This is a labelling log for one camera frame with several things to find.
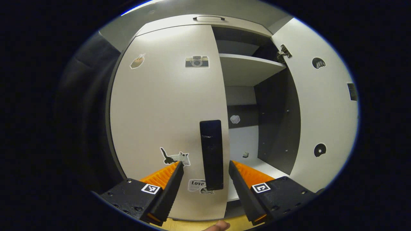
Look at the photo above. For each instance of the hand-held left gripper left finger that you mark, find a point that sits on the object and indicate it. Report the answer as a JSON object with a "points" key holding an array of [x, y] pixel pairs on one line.
{"points": [[171, 192]]}

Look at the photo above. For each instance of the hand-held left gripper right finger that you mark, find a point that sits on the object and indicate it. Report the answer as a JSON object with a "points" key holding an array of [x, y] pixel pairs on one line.
{"points": [[244, 192]]}

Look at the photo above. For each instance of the beige double-door shoe cabinet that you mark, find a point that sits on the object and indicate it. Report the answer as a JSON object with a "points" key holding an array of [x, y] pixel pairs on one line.
{"points": [[276, 128]]}

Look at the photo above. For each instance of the shoe cabinet door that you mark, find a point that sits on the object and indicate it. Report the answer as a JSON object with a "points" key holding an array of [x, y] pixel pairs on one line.
{"points": [[160, 106], [321, 112]]}

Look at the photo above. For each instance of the metal door hinge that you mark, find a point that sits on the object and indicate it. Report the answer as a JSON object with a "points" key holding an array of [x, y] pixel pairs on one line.
{"points": [[284, 53]]}

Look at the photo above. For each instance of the beige cabinet drawer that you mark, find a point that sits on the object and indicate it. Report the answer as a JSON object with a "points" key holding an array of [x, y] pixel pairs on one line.
{"points": [[173, 27]]}

